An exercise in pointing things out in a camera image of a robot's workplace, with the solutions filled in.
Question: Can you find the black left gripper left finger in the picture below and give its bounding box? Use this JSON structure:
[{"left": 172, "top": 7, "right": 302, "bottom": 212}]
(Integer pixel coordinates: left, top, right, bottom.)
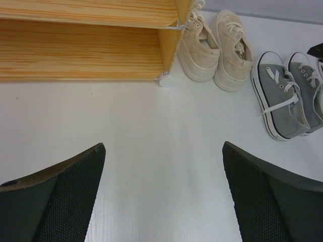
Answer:
[{"left": 1, "top": 143, "right": 106, "bottom": 241}]

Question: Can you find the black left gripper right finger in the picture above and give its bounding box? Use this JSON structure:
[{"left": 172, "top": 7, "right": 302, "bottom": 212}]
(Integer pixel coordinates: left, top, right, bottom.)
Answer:
[{"left": 222, "top": 142, "right": 322, "bottom": 241}]

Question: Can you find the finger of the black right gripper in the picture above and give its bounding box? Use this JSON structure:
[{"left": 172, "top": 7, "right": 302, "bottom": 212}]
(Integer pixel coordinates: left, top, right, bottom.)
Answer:
[{"left": 307, "top": 43, "right": 323, "bottom": 58}]

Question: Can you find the beige canvas shoe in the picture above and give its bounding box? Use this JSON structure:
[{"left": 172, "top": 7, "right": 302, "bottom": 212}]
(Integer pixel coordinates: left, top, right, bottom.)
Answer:
[
  {"left": 178, "top": 11, "right": 221, "bottom": 82},
  {"left": 211, "top": 10, "right": 254, "bottom": 92}
]

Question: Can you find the wooden shoe cabinet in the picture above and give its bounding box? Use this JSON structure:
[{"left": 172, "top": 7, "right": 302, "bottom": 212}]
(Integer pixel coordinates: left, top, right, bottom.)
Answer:
[{"left": 0, "top": 0, "right": 206, "bottom": 88}]

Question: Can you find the grey sneaker right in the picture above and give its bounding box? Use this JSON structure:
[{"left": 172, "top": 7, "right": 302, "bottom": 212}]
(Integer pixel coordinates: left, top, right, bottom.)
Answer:
[{"left": 285, "top": 52, "right": 322, "bottom": 136}]

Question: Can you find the grey sneaker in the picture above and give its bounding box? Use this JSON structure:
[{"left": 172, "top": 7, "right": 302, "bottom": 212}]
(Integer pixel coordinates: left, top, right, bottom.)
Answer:
[
  {"left": 250, "top": 51, "right": 310, "bottom": 142},
  {"left": 285, "top": 52, "right": 322, "bottom": 136}
]

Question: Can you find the grey sneaker left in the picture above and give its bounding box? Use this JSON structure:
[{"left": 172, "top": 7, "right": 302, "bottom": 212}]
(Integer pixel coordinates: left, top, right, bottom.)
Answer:
[{"left": 250, "top": 51, "right": 310, "bottom": 142}]

